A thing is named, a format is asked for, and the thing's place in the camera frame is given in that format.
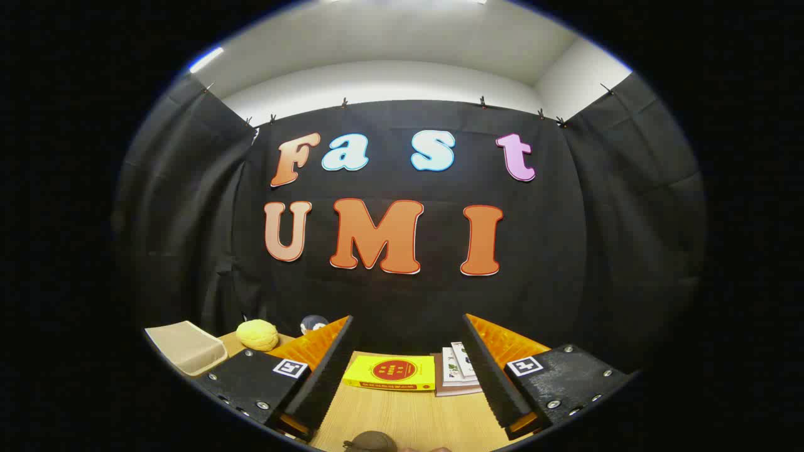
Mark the pale pink book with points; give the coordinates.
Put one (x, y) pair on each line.
(455, 391)

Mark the yellow round plush cushion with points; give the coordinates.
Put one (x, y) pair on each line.
(257, 334)

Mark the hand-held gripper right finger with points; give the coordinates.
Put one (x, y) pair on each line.
(496, 383)

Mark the brown fuzzy shoe with bow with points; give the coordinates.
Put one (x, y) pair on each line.
(370, 442)

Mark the black backdrop cloth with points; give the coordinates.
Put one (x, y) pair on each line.
(408, 301)

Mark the beige fabric storage box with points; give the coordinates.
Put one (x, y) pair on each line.
(185, 348)

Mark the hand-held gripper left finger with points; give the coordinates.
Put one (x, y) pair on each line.
(323, 383)

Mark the blue white penguin plush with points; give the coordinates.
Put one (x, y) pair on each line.
(312, 324)

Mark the white illustrated book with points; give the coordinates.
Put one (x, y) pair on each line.
(463, 358)

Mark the yellow book with red circle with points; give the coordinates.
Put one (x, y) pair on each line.
(389, 370)

